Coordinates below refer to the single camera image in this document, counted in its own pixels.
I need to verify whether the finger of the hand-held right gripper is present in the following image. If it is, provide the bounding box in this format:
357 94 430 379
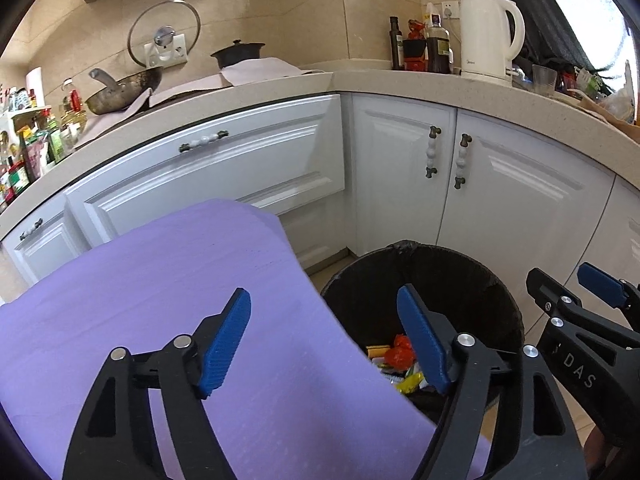
526 267 640 349
576 262 640 311

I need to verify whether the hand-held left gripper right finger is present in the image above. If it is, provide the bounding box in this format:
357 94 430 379
396 284 591 480

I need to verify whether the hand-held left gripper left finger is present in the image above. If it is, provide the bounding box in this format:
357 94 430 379
62 287 252 480

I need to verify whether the red-orange knotted plastic bag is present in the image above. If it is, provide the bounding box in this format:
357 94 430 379
382 334 417 368

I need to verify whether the black trash bin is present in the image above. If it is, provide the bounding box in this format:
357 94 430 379
320 241 525 426

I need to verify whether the person's right hand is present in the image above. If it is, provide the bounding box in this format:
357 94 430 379
582 425 618 480

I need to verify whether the plain white cabinet door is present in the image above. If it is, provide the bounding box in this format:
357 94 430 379
570 177 640 291

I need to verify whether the purple tablecloth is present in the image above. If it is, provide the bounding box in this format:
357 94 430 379
0 198 493 480

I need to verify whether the broad white cabinet door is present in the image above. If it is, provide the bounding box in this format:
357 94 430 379
437 110 616 281

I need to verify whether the narrow white cabinet door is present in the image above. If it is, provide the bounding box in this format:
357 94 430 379
351 95 457 261

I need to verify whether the brown paper sheet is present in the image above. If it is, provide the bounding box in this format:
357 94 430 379
565 90 640 133

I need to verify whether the wide white cabinet drawer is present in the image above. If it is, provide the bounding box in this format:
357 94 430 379
65 94 347 251

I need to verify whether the clear plastic bag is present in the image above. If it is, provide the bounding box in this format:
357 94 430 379
597 87 636 121

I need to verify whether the small white cabinet front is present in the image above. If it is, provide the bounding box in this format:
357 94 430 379
0 205 91 291

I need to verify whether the clear glass cup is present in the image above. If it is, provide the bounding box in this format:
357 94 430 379
531 64 558 95

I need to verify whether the window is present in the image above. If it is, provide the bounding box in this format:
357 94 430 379
530 0 640 111

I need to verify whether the white electric kettle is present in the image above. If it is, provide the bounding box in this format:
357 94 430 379
459 0 526 86

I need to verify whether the dark metal wok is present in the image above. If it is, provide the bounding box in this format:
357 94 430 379
85 66 164 116

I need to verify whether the group of condiment bottles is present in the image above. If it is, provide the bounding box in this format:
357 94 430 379
0 77 88 211

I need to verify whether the white stove cover cloth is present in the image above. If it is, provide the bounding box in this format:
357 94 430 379
75 58 326 148

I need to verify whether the dark curtain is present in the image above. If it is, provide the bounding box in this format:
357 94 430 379
477 0 613 78

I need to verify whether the dark soy sauce bottle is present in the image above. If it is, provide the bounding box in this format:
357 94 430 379
424 14 452 75

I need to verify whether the red black container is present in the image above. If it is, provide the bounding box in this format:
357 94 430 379
403 19 428 72

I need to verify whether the black lidded pot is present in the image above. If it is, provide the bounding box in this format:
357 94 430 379
210 38 266 68

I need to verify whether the dark olive oil bottle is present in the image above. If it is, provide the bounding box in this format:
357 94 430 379
389 16 405 71

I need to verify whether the white paper towel roll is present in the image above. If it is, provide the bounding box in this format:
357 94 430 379
26 66 46 108

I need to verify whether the glass pot lid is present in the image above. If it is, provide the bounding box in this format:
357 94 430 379
127 0 202 68

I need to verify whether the beaded cabinet door handle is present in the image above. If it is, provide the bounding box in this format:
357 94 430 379
454 133 474 190
425 126 443 179

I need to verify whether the wide drawer handle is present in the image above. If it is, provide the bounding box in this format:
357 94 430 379
178 130 230 153

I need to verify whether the small cabinet handle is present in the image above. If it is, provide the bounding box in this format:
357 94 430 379
19 217 44 242

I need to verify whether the white wall socket plate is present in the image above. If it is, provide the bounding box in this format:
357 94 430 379
144 33 187 67

